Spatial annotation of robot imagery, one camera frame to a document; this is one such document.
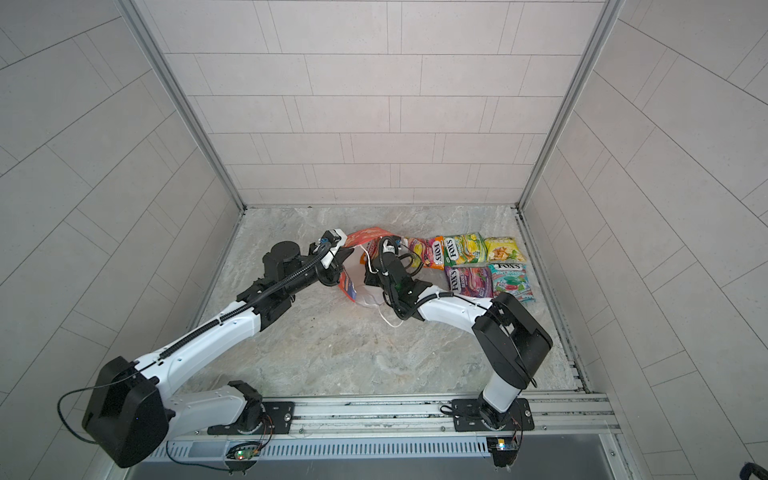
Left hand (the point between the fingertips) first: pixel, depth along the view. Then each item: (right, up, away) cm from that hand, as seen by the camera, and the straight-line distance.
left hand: (358, 246), depth 74 cm
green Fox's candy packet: (+33, -3, +26) cm, 42 cm away
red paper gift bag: (-2, -10, +1) cm, 10 cm away
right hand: (+1, -6, +12) cm, 14 cm away
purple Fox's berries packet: (+33, -12, +18) cm, 40 cm away
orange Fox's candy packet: (+23, -5, +25) cm, 34 cm away
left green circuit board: (-24, -45, -10) cm, 52 cm away
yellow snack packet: (+45, -3, +23) cm, 50 cm away
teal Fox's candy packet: (+46, -11, +19) cm, 51 cm away
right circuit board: (+34, -47, -7) cm, 58 cm away
